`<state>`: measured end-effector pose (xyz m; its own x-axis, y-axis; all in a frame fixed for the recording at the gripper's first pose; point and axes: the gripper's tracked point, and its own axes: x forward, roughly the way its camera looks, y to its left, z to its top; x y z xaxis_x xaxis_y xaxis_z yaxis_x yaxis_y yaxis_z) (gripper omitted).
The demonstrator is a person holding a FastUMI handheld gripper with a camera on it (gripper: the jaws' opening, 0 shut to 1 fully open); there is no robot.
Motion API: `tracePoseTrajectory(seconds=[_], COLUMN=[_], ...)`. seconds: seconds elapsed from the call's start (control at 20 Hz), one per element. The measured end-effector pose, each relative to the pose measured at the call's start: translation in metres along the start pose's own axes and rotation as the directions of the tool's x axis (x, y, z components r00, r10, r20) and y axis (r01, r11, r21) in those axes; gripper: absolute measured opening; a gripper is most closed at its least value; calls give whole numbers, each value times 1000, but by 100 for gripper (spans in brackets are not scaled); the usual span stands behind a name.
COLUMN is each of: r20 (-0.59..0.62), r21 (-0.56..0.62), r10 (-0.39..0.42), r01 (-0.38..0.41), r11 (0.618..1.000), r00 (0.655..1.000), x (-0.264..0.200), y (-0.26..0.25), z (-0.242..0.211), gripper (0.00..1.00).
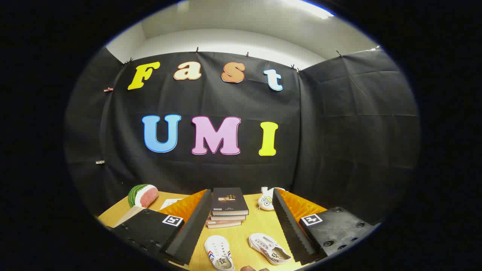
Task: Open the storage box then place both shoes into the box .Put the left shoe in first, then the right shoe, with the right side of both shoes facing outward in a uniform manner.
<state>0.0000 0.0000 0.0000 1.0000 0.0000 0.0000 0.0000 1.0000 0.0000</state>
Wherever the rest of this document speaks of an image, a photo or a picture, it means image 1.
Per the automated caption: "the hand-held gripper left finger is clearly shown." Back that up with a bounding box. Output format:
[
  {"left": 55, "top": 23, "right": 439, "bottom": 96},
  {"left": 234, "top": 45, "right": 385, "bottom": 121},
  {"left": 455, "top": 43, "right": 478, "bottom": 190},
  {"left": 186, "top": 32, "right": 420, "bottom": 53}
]
[{"left": 109, "top": 189, "right": 212, "bottom": 267}]

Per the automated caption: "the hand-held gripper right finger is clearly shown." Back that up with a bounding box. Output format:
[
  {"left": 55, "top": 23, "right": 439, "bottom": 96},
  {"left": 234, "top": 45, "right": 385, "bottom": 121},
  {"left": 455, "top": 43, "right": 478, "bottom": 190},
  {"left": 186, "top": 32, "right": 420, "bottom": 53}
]
[{"left": 272, "top": 188, "right": 378, "bottom": 265}]

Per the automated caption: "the white canvas shoe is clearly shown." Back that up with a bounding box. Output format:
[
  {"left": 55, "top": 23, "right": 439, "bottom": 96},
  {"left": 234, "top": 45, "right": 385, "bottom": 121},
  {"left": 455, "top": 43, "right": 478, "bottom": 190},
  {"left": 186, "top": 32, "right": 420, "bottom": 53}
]
[
  {"left": 249, "top": 233, "right": 292, "bottom": 265},
  {"left": 204, "top": 235, "right": 235, "bottom": 271}
]

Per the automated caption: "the cream fabric storage box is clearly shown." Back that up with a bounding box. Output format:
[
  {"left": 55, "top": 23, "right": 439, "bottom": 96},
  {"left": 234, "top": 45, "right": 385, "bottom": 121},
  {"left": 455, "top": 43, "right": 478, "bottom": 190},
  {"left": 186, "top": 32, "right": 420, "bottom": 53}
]
[{"left": 113, "top": 205, "right": 145, "bottom": 227}]

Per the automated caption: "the white portrait cover book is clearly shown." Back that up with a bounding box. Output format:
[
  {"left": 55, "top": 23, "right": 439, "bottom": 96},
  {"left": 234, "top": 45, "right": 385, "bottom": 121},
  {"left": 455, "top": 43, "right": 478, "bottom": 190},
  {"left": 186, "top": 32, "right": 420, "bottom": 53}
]
[{"left": 160, "top": 198, "right": 184, "bottom": 210}]

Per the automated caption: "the white plush toy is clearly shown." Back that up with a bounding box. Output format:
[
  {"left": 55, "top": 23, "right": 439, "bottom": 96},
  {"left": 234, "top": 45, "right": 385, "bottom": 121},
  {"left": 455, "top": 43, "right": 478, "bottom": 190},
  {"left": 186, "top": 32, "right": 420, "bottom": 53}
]
[{"left": 257, "top": 186, "right": 285, "bottom": 211}]

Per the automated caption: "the thin dark book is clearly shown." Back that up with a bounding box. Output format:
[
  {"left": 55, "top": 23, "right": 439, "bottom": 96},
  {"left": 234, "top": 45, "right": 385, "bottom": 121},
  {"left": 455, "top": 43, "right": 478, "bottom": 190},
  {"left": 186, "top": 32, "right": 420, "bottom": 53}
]
[{"left": 209, "top": 214, "right": 246, "bottom": 222}]

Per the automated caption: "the black hardcover book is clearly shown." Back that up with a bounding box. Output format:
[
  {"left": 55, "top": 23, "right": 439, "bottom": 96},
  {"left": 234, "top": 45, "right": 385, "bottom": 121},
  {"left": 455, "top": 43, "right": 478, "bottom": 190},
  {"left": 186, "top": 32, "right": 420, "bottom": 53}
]
[{"left": 211, "top": 187, "right": 250, "bottom": 216}]

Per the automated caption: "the watermelon slice toy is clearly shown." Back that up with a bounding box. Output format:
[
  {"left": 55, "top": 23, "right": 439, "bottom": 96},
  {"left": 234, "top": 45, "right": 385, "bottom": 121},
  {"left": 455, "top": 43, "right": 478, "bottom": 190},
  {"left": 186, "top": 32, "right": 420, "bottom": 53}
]
[{"left": 128, "top": 184, "right": 159, "bottom": 209}]

